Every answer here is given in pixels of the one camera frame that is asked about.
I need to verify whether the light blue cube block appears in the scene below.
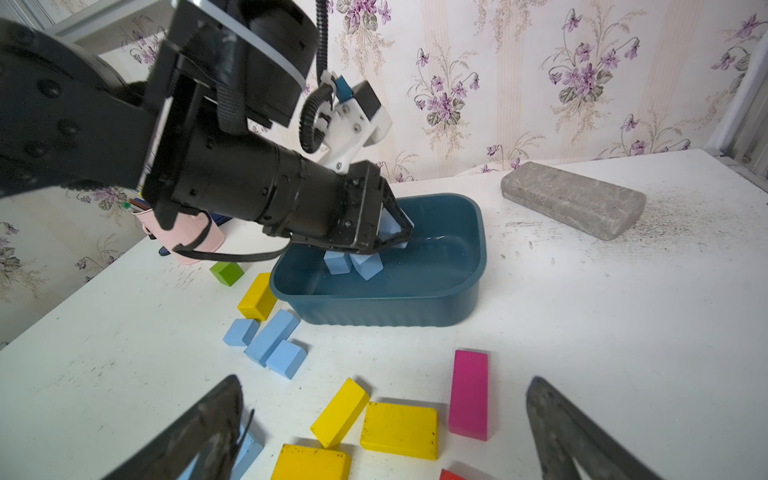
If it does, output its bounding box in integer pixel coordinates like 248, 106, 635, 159
350, 253, 383, 281
378, 207, 414, 249
323, 251, 352, 275
223, 319, 260, 347

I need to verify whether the yellow flat block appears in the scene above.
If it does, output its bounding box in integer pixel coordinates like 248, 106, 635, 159
360, 402, 439, 461
271, 444, 351, 480

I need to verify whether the grey stone brick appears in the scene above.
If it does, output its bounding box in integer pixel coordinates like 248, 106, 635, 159
501, 162, 647, 241

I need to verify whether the magenta long block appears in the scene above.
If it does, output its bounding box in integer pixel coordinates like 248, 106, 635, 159
448, 350, 489, 441

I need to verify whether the pink pen cup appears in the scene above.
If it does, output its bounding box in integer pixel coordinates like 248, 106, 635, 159
134, 209, 226, 266

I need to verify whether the yellow upright block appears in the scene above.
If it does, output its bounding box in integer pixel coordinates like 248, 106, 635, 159
238, 273, 277, 322

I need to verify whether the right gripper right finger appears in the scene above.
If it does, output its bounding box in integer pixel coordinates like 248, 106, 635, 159
526, 376, 660, 480

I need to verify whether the green cube block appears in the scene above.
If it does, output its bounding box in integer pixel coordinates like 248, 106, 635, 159
209, 262, 244, 287

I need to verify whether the small light blue block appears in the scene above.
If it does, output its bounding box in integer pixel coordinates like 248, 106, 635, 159
266, 340, 307, 380

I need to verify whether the yellow long block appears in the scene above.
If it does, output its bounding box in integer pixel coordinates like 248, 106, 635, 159
310, 378, 370, 449

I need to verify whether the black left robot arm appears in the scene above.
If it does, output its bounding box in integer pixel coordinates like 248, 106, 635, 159
1, 1, 413, 255

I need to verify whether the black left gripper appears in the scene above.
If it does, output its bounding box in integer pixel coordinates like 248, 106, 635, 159
263, 160, 414, 254

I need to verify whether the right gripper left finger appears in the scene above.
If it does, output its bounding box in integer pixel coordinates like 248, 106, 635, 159
106, 375, 254, 479

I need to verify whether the light blue long block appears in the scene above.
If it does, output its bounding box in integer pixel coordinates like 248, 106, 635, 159
244, 310, 300, 367

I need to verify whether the teal plastic bin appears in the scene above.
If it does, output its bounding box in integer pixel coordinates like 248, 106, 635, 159
270, 193, 487, 327

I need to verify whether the small red block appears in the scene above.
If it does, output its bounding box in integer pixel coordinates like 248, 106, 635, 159
439, 469, 465, 480

